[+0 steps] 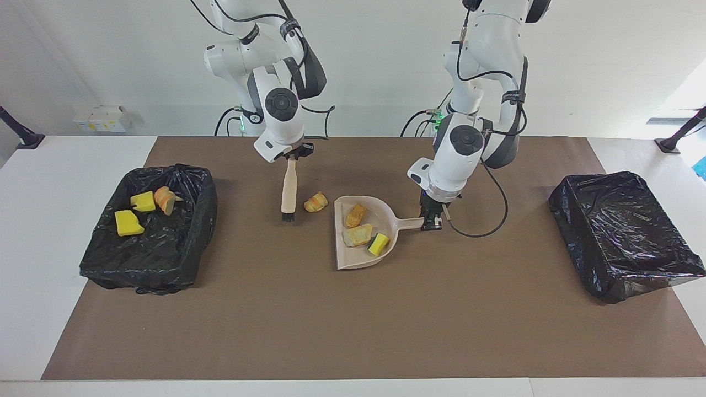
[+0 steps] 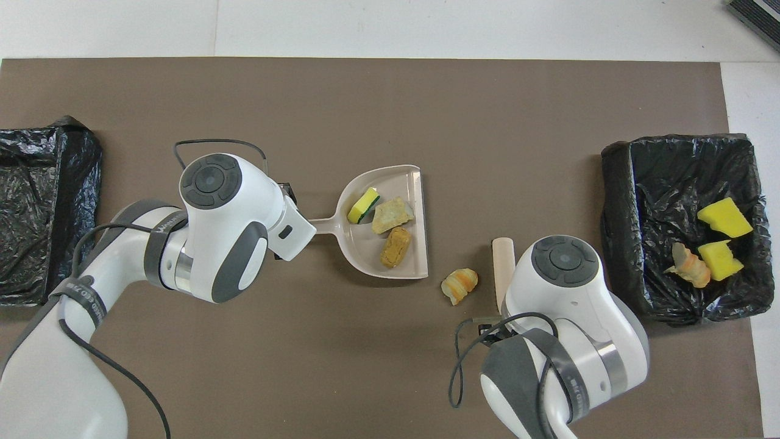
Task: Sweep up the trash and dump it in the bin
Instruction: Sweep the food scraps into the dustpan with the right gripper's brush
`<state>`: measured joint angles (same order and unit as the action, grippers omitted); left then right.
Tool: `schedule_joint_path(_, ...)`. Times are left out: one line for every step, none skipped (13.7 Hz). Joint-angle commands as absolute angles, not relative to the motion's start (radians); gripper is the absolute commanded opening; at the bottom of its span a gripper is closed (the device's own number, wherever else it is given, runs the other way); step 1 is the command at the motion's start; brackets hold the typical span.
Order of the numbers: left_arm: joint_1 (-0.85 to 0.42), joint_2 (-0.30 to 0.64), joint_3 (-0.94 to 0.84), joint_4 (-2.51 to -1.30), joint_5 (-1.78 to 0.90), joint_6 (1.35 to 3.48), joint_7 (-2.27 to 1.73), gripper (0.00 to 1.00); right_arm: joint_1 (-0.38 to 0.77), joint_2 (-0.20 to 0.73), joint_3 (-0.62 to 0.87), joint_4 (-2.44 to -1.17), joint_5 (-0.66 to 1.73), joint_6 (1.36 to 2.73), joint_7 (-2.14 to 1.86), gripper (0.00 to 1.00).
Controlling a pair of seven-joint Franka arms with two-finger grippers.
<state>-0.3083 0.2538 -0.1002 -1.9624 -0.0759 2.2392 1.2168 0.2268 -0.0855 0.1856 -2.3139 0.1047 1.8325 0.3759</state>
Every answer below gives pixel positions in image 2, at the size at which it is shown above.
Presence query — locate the orange striped foam chunk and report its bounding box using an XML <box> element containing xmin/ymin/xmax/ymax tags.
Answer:
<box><xmin>441</xmin><ymin>268</ymin><xmax>479</xmax><ymax>306</ymax></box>

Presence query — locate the yellow and green sponge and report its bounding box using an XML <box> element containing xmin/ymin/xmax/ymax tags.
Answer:
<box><xmin>347</xmin><ymin>187</ymin><xmax>381</xmax><ymax>224</ymax></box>

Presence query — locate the brown table mat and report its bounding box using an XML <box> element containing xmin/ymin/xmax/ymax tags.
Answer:
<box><xmin>0</xmin><ymin>58</ymin><xmax>764</xmax><ymax>439</ymax></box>

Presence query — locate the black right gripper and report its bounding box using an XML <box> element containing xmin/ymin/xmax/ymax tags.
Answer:
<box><xmin>475</xmin><ymin>315</ymin><xmax>510</xmax><ymax>343</ymax></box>

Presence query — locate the bin with black bag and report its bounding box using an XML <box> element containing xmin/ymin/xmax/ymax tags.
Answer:
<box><xmin>0</xmin><ymin>116</ymin><xmax>103</xmax><ymax>307</ymax></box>
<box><xmin>600</xmin><ymin>133</ymin><xmax>776</xmax><ymax>327</ymax></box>

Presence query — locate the notched yellow sponge piece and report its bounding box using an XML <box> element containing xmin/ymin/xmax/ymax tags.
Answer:
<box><xmin>697</xmin><ymin>240</ymin><xmax>745</xmax><ymax>282</ymax></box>

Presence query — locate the brown oblong foam piece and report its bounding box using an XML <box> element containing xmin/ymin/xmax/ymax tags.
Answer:
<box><xmin>380</xmin><ymin>226</ymin><xmax>413</xmax><ymax>269</ymax></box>

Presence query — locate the beige hand brush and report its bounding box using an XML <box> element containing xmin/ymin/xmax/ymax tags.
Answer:
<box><xmin>492</xmin><ymin>238</ymin><xmax>516</xmax><ymax>315</ymax></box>

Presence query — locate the pale rock-like foam chunk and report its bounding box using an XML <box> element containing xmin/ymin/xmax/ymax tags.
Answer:
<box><xmin>372</xmin><ymin>196</ymin><xmax>415</xmax><ymax>235</ymax></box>

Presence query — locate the dark grey ribbed device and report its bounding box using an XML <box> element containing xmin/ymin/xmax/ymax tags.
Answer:
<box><xmin>726</xmin><ymin>0</ymin><xmax>780</xmax><ymax>52</ymax></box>

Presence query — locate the beige plastic dustpan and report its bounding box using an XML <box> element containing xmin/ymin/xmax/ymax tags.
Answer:
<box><xmin>308</xmin><ymin>165</ymin><xmax>429</xmax><ymax>280</ymax></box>

